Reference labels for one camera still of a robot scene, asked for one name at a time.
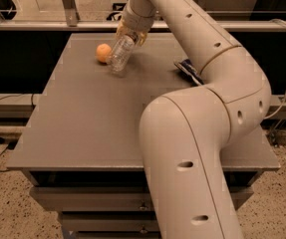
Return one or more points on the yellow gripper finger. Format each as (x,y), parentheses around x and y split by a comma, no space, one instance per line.
(121,30)
(141,38)

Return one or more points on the metal guard rail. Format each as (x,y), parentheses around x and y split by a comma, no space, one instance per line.
(234,15)

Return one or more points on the clear plastic water bottle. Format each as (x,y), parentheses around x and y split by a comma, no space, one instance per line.
(120,53)

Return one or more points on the upper drawer knob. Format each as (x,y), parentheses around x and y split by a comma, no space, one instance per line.
(143,206)

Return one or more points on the drawer knob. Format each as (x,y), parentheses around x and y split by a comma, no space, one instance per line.
(143,230)
(143,206)

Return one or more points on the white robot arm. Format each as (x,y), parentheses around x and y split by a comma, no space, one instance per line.
(182,133)

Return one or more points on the blue chip bag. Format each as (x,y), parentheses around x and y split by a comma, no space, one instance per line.
(187,67)

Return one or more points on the black office chair base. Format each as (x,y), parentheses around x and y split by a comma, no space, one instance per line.
(117,9)

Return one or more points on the lower drawer knob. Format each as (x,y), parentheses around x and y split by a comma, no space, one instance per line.
(143,230)

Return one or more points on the grey drawer cabinet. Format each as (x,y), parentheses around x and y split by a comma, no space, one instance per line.
(81,148)

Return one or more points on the orange fruit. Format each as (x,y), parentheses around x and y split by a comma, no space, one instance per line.
(102,52)

